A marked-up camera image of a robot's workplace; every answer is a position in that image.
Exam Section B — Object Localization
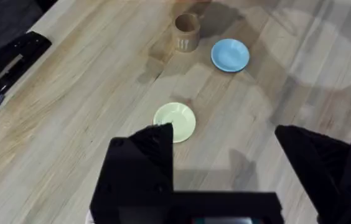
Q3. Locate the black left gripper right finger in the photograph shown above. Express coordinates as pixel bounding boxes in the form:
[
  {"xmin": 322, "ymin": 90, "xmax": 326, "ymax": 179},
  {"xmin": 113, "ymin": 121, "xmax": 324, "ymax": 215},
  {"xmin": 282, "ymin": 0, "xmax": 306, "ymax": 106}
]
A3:
[{"xmin": 274, "ymin": 124, "xmax": 351, "ymax": 224}]

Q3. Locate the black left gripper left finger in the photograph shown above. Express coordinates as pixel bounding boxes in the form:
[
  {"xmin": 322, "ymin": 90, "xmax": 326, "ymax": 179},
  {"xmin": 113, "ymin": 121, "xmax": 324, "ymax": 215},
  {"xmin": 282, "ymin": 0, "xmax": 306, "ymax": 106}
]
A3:
[{"xmin": 89, "ymin": 123, "xmax": 174, "ymax": 224}]

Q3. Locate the pale green plate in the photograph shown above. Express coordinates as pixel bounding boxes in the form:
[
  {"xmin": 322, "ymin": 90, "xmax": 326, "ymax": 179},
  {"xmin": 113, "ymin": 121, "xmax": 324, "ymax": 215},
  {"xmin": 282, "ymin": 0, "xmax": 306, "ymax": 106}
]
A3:
[{"xmin": 152, "ymin": 102, "xmax": 197, "ymax": 144}]

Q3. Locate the brown cylindrical utensil container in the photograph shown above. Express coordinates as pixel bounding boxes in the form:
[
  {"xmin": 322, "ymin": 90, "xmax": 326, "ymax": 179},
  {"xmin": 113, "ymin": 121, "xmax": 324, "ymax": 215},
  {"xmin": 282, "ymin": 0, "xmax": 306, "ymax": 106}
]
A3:
[{"xmin": 172, "ymin": 12, "xmax": 201, "ymax": 53}]

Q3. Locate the blue plate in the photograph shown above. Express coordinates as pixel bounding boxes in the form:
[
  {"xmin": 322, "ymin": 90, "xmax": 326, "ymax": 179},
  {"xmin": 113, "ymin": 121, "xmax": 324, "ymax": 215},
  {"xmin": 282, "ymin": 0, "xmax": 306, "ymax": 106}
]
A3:
[{"xmin": 210, "ymin": 38, "xmax": 251, "ymax": 73}]

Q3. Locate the black rail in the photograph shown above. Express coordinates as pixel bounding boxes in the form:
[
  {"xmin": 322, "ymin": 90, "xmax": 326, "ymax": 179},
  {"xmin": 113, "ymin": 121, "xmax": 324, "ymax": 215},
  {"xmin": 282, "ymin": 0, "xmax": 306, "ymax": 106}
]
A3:
[{"xmin": 0, "ymin": 30, "xmax": 53, "ymax": 108}]

